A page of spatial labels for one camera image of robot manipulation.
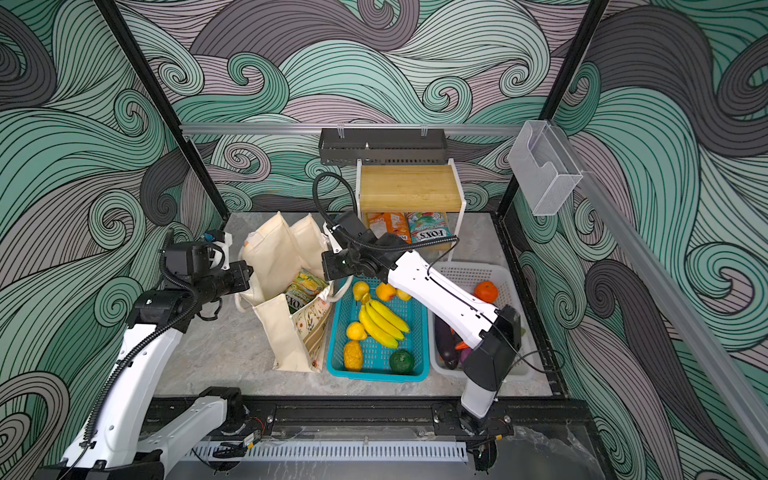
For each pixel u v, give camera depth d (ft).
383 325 2.83
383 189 2.70
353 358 2.60
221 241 2.07
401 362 2.55
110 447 1.19
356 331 2.74
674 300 1.68
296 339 2.34
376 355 2.79
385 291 3.03
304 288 2.88
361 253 1.75
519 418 2.44
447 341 2.65
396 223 3.03
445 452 2.29
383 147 3.14
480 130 3.14
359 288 3.03
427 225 3.03
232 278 2.04
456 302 1.47
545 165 2.56
